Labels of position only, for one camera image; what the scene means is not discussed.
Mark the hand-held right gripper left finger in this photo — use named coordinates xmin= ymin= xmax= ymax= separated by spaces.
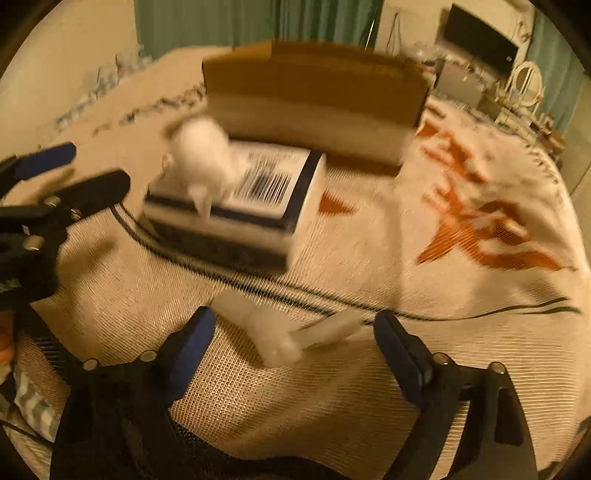
xmin=52 ymin=306 xmax=218 ymax=467

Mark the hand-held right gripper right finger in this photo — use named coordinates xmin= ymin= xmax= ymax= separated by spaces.
xmin=373 ymin=310 xmax=539 ymax=467

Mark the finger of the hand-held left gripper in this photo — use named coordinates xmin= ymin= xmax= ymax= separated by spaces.
xmin=0 ymin=142 xmax=77 ymax=191
xmin=0 ymin=169 xmax=131 ymax=252

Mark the white tissue wad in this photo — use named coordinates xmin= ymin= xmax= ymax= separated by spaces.
xmin=211 ymin=292 xmax=365 ymax=366

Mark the white and blue tissue box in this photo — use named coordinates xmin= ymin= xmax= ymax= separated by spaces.
xmin=142 ymin=138 xmax=329 ymax=272

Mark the brown cardboard box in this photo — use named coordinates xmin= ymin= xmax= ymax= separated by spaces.
xmin=201 ymin=40 xmax=431 ymax=168

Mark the cream printed blanket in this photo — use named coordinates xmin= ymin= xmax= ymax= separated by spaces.
xmin=14 ymin=46 xmax=583 ymax=480

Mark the white tissue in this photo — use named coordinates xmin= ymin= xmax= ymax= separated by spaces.
xmin=161 ymin=115 xmax=241 ymax=217

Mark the grey chevron cloth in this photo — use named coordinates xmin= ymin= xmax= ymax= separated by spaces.
xmin=9 ymin=369 xmax=61 ymax=444

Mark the green curtain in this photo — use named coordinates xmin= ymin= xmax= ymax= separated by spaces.
xmin=525 ymin=9 xmax=587 ymax=134
xmin=133 ymin=0 xmax=385 ymax=61

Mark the cluttered dressing table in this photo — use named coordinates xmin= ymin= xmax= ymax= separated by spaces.
xmin=475 ymin=88 xmax=566 ymax=158

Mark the white oval mirror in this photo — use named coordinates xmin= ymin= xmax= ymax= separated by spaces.
xmin=504 ymin=61 xmax=544 ymax=108

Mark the black flat television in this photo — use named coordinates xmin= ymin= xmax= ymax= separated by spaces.
xmin=442 ymin=4 xmax=520 ymax=77

